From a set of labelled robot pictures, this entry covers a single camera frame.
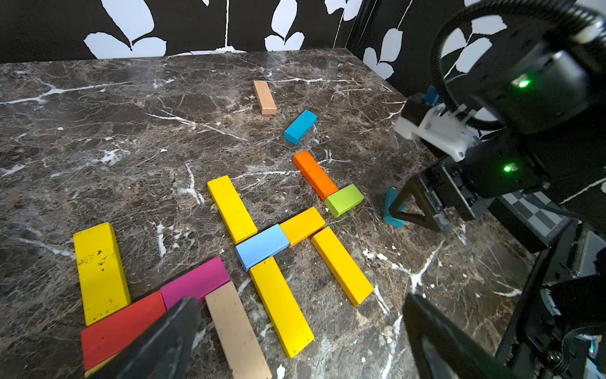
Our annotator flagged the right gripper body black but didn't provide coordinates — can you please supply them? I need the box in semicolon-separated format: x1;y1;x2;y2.
421;156;494;232

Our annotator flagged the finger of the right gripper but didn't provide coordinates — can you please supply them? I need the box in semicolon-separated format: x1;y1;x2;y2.
389;174;450;232

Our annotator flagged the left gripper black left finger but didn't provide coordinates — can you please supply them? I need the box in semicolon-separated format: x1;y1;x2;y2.
91;297;201;378

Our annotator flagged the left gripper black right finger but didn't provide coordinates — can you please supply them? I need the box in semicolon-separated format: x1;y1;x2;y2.
402;293;516;378

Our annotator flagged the teal short block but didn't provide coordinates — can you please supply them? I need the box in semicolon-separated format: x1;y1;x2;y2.
382;186;407;229

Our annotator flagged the red block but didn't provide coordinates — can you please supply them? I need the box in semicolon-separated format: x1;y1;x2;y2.
80;292;167;371

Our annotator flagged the magenta block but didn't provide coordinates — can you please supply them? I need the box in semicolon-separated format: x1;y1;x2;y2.
160;257;230;310

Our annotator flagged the tan wood long block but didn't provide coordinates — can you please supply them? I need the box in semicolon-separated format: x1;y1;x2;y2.
205;281;272;378

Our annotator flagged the yellow-green long block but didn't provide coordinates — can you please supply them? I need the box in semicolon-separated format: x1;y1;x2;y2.
85;354;117;378

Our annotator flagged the yellow long block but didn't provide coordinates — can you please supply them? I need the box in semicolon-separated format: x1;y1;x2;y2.
74;223;131;326

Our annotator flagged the lime green short block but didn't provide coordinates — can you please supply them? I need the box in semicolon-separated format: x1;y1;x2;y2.
324;184;365;218

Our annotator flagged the amber long block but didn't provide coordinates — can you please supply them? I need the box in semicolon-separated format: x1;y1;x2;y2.
312;227;374;306

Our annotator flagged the orange long block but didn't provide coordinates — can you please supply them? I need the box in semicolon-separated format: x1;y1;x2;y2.
293;151;339;201

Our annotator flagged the amber short block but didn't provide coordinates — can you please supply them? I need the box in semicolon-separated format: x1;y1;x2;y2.
280;207;326;247

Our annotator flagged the light blue short block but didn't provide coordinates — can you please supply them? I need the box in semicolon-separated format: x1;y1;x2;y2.
236;224;290;272

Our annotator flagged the cyan long block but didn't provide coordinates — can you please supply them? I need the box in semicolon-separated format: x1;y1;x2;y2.
284;111;318;145

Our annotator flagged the natural wood long block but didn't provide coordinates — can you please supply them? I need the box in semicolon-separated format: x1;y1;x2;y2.
253;81;277;115

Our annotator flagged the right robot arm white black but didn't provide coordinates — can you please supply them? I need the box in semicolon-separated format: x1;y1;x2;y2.
389;1;605;232

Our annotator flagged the black white checkerboard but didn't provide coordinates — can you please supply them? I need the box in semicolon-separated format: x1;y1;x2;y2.
489;191;572;253

